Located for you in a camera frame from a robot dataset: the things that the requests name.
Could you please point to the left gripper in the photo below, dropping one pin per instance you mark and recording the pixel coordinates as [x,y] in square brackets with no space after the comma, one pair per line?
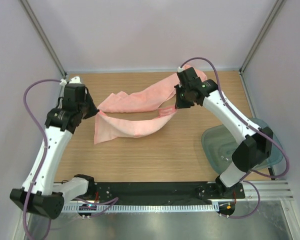
[93,110]

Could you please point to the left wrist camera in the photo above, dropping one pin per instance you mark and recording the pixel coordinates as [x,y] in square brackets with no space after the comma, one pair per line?
[74,80]

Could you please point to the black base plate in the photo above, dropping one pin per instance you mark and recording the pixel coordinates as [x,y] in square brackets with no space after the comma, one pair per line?
[143,191]

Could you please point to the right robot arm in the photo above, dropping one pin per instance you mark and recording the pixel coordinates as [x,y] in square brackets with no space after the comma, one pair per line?
[254,143]

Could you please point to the clear blue plastic tray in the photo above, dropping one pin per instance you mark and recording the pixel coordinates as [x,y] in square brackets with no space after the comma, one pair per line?
[218,145]

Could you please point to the white slotted cable duct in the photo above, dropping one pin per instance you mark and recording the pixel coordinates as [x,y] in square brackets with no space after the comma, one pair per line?
[78,207]

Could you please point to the pink bunny towel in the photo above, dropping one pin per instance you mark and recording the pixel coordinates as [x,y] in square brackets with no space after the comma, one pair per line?
[109,128]

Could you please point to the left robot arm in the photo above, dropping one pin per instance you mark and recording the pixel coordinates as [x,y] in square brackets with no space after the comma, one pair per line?
[37,194]

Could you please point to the plain pink towel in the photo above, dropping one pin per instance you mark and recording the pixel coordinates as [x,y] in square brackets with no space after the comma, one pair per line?
[147,100]

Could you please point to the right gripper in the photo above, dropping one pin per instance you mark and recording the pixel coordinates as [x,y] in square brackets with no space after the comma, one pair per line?
[180,104]

